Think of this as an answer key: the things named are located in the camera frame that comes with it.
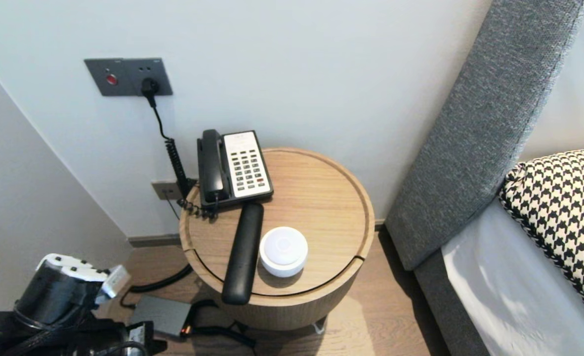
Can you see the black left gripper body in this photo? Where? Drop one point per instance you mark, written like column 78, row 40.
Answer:
column 60, row 296

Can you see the long black remote control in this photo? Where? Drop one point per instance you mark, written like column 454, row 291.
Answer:
column 242, row 257

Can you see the curved wooden table drawer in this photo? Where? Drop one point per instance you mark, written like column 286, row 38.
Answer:
column 282, row 311

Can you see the white round dome device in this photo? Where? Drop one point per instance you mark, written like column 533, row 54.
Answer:
column 283, row 252

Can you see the grey power adapter box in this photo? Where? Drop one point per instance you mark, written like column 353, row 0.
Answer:
column 163, row 315

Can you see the brown wooden skirting board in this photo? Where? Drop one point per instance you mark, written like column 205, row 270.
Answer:
column 153, row 240

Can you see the black telephone handset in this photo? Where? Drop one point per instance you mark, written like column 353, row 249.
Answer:
column 213, row 168

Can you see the black power plug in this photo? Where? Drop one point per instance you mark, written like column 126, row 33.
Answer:
column 149, row 89

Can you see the black white desk telephone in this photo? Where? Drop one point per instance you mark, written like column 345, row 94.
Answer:
column 247, row 168

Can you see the white table leg pad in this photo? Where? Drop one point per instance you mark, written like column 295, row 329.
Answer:
column 320, row 326

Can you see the round wooden side table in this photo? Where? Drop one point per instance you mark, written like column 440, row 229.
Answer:
column 312, row 207

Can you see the grey upholstered bed base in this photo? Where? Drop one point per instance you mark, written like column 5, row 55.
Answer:
column 445, row 311

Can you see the white bed sheet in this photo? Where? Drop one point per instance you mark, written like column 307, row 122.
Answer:
column 509, row 296

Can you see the grey fabric headboard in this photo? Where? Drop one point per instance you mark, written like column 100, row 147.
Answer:
column 484, row 123

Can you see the black white houndstooth pillow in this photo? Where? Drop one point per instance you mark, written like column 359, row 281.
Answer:
column 563, row 217

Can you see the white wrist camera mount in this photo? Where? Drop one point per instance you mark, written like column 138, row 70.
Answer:
column 89, row 269

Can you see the beige wall phone socket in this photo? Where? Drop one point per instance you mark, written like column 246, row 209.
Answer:
column 166, row 189

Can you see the dark grey wall socket panel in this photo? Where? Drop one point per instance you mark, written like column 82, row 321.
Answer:
column 124, row 75

